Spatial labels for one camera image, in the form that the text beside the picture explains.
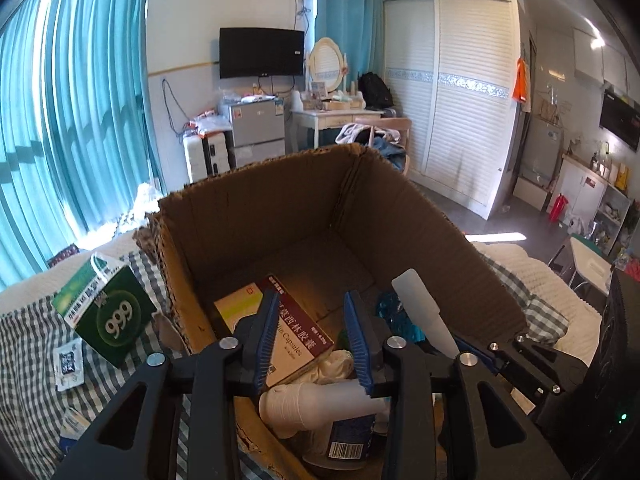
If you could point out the green medicine box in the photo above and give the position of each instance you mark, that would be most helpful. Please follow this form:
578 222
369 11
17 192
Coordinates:
115 320

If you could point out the teal foil packet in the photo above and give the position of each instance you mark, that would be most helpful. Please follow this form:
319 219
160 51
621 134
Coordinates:
397 312

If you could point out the teal curtain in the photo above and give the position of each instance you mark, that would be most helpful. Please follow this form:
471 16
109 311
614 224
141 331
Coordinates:
105 85
345 5
25 135

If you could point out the dark patterned cushion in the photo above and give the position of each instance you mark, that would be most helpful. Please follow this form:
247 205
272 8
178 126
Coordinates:
64 256

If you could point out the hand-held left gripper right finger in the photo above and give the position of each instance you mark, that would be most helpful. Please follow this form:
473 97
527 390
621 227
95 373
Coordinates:
360 340

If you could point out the red canister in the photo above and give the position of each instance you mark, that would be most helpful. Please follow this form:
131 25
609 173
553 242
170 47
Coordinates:
559 207

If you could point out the white sachet with black print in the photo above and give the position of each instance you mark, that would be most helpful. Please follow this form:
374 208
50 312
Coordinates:
69 362

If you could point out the white wall cabinets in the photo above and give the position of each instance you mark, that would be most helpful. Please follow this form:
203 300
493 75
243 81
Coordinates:
600 57

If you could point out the black backpack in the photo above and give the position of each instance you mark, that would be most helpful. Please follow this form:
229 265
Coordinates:
375 90

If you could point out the white plastic bag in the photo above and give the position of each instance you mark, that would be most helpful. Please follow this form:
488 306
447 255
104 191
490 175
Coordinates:
149 197

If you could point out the pile of clothes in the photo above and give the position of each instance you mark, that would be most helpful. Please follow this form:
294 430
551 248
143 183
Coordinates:
360 135

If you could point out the white lace cloth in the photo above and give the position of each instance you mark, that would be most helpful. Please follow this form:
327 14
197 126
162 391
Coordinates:
332 366

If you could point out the oval mirror with white frame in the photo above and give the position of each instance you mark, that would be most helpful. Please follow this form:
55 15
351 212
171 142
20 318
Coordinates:
326 62

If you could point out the brown cardboard box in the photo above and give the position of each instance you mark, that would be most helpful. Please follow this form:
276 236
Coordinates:
410 220

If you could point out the white sliding door wardrobe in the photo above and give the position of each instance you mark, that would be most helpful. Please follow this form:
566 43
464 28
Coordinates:
460 100

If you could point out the wooden desk organiser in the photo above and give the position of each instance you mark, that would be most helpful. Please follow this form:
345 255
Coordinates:
344 102

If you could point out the checked blanket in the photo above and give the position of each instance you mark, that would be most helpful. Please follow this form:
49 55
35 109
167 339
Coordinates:
30 340

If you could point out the silver mini fridge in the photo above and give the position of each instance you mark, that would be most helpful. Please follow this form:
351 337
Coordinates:
257 130

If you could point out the pile of plastic packets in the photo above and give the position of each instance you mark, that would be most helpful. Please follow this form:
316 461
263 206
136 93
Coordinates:
210 121

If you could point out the small white table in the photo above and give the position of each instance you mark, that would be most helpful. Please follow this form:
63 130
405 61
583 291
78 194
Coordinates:
590 260

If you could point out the white dressing table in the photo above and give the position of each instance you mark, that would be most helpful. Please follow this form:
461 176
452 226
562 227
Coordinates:
325 120

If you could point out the black wall television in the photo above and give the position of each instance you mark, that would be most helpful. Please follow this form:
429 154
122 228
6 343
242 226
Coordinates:
262 52

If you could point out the white kitchen cabinet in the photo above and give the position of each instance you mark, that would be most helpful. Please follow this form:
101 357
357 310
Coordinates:
582 195

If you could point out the white suitcase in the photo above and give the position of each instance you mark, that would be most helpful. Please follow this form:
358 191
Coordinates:
205 157

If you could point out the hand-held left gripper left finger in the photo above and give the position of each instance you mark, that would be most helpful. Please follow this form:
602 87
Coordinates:
267 340

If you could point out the orange cloth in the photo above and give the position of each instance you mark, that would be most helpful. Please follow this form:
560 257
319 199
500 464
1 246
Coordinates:
521 80

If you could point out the white jar with blue label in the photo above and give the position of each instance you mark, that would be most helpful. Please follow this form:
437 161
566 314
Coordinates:
345 435

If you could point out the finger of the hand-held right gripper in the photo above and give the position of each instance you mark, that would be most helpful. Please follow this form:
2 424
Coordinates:
515 365
555 355

